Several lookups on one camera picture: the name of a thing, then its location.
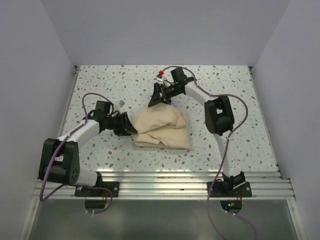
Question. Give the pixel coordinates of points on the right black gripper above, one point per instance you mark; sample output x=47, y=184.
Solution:
x=157, y=99

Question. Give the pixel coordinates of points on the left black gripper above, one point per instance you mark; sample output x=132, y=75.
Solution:
x=126, y=128

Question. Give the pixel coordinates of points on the beige cloth drape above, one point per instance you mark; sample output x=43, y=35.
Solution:
x=161, y=126

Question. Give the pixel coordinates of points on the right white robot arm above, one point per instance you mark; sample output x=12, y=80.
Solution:
x=218, y=113

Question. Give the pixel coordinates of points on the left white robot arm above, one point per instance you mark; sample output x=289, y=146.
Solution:
x=60, y=158

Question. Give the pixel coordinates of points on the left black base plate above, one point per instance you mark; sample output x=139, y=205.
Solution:
x=107, y=188

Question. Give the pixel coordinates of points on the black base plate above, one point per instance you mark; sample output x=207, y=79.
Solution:
x=107, y=188
x=220, y=190

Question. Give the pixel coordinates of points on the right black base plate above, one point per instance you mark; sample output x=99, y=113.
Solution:
x=220, y=190

